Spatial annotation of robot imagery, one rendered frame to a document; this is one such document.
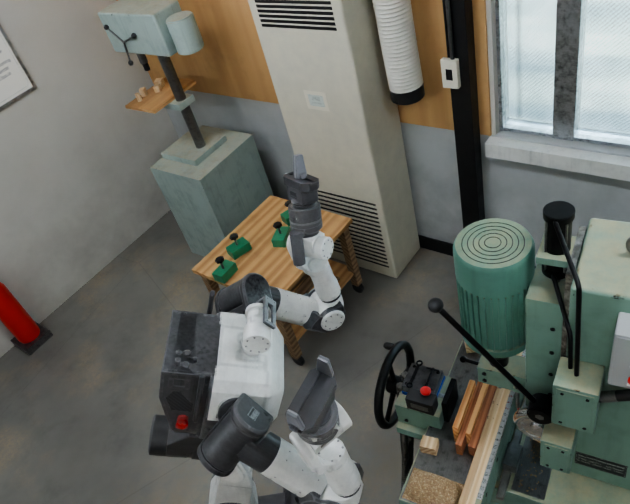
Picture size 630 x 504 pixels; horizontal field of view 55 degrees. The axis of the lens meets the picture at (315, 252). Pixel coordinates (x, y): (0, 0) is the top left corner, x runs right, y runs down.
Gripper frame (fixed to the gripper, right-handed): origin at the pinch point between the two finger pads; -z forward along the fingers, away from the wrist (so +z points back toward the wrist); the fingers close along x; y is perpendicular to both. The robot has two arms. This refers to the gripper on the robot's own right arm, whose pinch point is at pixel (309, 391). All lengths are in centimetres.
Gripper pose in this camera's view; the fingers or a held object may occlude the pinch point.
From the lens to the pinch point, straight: 106.3
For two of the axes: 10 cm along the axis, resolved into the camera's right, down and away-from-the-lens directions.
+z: 0.8, 5.4, 8.4
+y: 8.7, 3.7, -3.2
